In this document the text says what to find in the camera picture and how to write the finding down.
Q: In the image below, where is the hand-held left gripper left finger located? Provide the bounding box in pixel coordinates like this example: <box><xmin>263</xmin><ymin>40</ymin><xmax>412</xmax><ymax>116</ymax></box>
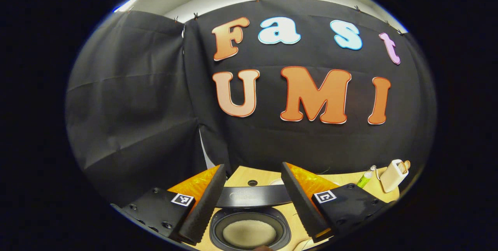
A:
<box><xmin>111</xmin><ymin>163</ymin><xmax>228</xmax><ymax>244</ymax></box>

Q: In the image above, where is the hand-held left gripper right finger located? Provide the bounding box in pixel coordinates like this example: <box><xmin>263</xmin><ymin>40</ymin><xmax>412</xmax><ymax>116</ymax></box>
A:
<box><xmin>280</xmin><ymin>161</ymin><xmax>389</xmax><ymax>244</ymax></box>

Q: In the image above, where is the dark grey rice cooker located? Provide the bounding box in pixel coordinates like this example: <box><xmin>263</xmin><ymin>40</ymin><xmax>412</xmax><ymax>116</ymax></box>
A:
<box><xmin>209</xmin><ymin>184</ymin><xmax>293</xmax><ymax>251</ymax></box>

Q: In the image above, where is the green label water bottle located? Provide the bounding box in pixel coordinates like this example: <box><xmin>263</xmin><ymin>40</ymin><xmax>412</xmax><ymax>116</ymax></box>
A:
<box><xmin>356</xmin><ymin>165</ymin><xmax>377</xmax><ymax>189</ymax></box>

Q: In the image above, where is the white toaster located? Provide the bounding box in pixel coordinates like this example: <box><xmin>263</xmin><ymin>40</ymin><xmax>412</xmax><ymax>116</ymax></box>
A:
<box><xmin>379</xmin><ymin>159</ymin><xmax>409</xmax><ymax>193</ymax></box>

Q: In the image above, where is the ceiling light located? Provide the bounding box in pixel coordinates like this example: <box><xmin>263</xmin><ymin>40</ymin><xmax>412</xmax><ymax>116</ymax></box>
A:
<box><xmin>112</xmin><ymin>0</ymin><xmax>140</xmax><ymax>13</ymax></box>

